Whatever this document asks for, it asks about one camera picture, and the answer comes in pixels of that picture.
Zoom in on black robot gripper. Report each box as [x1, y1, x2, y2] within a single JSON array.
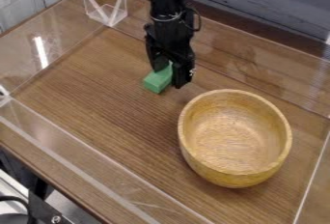
[[145, 14, 197, 89]]

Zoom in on green rectangular block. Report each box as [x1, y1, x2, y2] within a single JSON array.
[[143, 65, 173, 94]]

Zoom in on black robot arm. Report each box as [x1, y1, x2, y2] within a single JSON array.
[[145, 0, 202, 89]]

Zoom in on brown wooden bowl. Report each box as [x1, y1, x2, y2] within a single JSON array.
[[178, 89, 293, 188]]

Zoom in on clear acrylic tray walls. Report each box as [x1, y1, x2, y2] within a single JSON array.
[[0, 0, 330, 224]]

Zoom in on clear acrylic corner bracket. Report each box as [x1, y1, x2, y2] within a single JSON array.
[[83, 0, 129, 27]]

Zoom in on black metal clamp bracket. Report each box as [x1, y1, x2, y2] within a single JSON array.
[[27, 192, 76, 224]]

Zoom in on black cable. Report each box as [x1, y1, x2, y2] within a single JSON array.
[[0, 195, 34, 224]]

